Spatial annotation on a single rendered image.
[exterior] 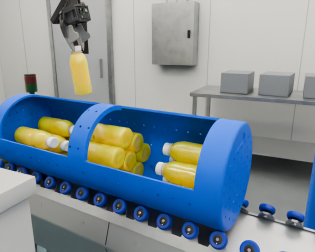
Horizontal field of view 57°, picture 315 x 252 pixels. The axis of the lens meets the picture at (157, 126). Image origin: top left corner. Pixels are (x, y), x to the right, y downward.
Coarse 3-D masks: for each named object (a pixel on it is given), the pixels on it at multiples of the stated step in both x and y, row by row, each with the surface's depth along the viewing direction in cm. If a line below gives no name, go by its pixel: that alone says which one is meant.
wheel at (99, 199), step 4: (100, 192) 89; (96, 196) 89; (100, 196) 88; (104, 196) 88; (96, 200) 88; (100, 200) 88; (104, 200) 88; (96, 204) 88; (100, 204) 87; (104, 204) 88
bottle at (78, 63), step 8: (72, 56) 109; (80, 56) 109; (72, 64) 109; (80, 64) 109; (72, 72) 110; (80, 72) 110; (88, 72) 113; (72, 80) 112; (80, 80) 110; (88, 80) 112; (80, 88) 111; (88, 88) 113
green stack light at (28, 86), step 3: (27, 84) 162; (30, 84) 162; (33, 84) 163; (36, 84) 165; (27, 87) 163; (30, 87) 163; (33, 87) 164; (36, 87) 166; (27, 90) 163; (30, 90) 163; (33, 90) 164; (36, 90) 166
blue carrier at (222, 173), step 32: (32, 96) 112; (0, 128) 103; (160, 128) 99; (192, 128) 91; (224, 128) 69; (32, 160) 97; (64, 160) 87; (160, 160) 101; (224, 160) 64; (128, 192) 78; (160, 192) 72; (192, 192) 66; (224, 192) 65; (224, 224) 69
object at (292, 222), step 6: (240, 210) 88; (246, 210) 87; (258, 216) 86; (264, 216) 83; (270, 216) 82; (282, 222) 83; (288, 222) 81; (294, 222) 79; (300, 222) 79; (300, 228) 80; (306, 228) 80
